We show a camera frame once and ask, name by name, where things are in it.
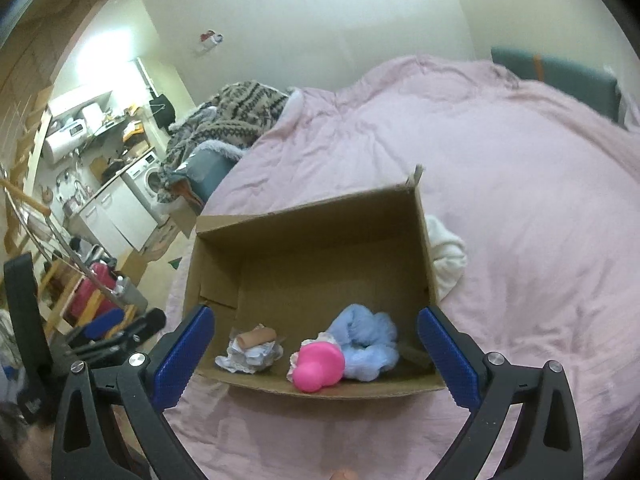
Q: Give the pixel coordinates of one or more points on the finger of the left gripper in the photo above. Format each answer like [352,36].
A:
[94,330]
[117,344]

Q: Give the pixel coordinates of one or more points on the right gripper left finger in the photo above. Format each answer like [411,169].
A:
[87,442]

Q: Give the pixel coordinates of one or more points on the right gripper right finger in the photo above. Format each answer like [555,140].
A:
[545,442]

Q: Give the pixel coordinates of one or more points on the pink rubber toy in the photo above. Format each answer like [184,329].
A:
[319,365]

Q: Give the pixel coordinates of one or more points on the light blue plush toy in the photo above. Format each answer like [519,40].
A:
[368,341]

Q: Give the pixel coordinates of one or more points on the light blue white soft toy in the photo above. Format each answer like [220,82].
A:
[251,360]

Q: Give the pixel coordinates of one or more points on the red suitcase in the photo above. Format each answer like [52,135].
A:
[87,288]

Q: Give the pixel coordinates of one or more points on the white washing machine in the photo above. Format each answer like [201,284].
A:
[143,180]

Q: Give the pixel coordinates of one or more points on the brown cardboard box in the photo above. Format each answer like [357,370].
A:
[294,270]

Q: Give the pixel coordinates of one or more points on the white fluffy cloth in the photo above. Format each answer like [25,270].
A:
[448,254]

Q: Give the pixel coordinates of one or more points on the grey patterned knit blanket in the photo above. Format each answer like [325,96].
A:
[237,115]

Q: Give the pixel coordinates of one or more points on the pink bed blanket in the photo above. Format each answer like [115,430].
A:
[543,191]

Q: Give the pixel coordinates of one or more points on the teal sofa cushion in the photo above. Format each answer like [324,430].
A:
[595,88]

